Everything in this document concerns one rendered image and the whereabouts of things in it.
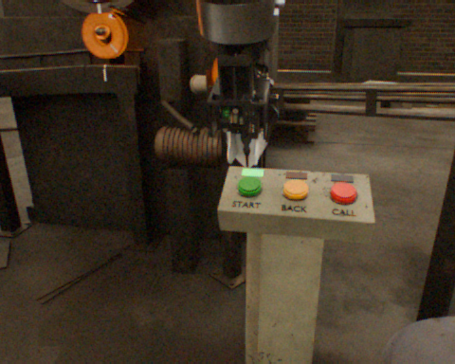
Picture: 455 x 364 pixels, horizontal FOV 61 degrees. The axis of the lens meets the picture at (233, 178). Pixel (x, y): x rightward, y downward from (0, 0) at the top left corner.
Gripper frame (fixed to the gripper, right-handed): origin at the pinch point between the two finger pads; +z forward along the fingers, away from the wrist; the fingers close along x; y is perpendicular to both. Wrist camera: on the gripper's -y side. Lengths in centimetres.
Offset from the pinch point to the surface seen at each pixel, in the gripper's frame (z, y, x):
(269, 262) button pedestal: 16.4, 7.3, 4.1
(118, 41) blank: 13, -74, -55
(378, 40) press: 164, -445, 96
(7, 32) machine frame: 14, -83, -104
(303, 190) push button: 5.6, 0.7, 8.8
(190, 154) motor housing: 38, -46, -26
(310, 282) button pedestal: 19.5, 8.4, 11.0
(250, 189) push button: 5.6, 1.3, 0.4
